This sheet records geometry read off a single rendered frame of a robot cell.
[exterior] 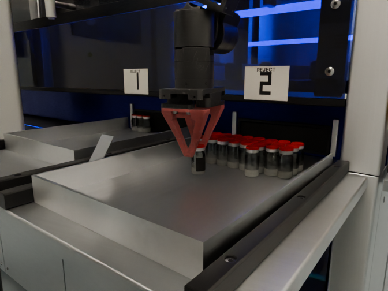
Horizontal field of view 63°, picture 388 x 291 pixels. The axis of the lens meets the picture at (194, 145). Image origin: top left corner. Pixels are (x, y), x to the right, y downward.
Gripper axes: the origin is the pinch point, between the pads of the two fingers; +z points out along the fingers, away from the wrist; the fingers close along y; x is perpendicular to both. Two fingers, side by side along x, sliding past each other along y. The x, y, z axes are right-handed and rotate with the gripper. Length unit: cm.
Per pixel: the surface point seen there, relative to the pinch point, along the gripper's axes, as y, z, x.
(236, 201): -7.7, 4.2, -9.0
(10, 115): 23, 1, 71
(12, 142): -0.2, 2.5, 40.7
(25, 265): 40, 70, 99
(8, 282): 49, 93, 126
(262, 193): -3.8, 4.2, -11.5
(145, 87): 22.2, -8.0, 22.5
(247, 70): 15.8, -11.8, -3.9
